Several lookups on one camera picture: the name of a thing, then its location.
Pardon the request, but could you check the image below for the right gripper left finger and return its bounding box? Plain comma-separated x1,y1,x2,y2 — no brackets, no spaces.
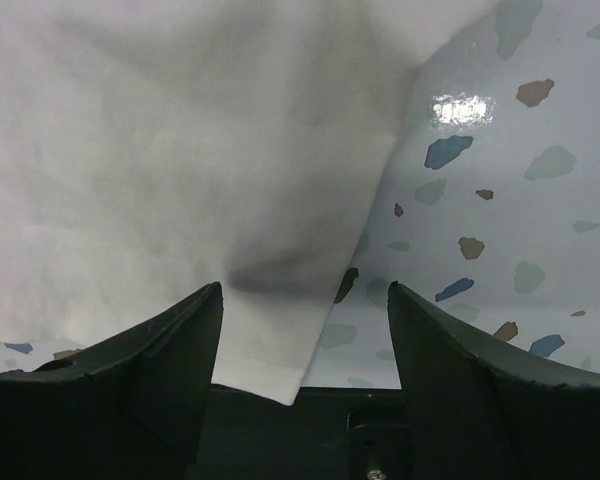
0,283,223,479

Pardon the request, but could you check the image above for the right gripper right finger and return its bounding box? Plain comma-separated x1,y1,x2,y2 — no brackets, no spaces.
387,282,600,479

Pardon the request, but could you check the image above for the white t-shirt red print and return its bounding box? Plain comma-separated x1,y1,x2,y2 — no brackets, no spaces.
0,1,495,405

